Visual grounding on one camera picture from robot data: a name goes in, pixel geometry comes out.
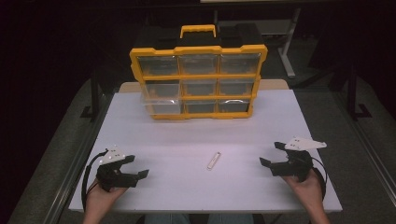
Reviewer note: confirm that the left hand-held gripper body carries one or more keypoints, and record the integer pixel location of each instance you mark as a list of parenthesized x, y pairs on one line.
[(109, 175)]

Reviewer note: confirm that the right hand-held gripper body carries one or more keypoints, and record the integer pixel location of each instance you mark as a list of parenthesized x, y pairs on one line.
[(299, 163)]

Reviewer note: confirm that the person's left hand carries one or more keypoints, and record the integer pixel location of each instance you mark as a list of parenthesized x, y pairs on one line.
[(99, 200)]

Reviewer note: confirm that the person's right hand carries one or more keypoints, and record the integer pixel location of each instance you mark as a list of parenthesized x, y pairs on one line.
[(308, 193)]

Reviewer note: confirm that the small white tube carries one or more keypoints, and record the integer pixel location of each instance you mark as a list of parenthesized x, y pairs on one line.
[(214, 160)]

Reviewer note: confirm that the tan wooden board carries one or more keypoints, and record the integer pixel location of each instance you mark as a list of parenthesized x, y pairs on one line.
[(274, 84)]

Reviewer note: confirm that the black metal stand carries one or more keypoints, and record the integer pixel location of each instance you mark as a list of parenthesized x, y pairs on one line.
[(94, 93), (352, 93)]

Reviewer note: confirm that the yellow black organizer case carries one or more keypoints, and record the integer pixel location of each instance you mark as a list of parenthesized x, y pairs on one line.
[(199, 76)]

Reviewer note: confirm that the set of clear plastic drawers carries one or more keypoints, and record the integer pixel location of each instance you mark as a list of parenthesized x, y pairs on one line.
[(198, 63)]

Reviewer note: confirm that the aluminium frame rail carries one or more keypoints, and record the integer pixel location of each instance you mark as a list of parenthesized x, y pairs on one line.
[(365, 143)]

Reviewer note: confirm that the white metal desk frame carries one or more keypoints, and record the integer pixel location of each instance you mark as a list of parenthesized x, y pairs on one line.
[(289, 40)]

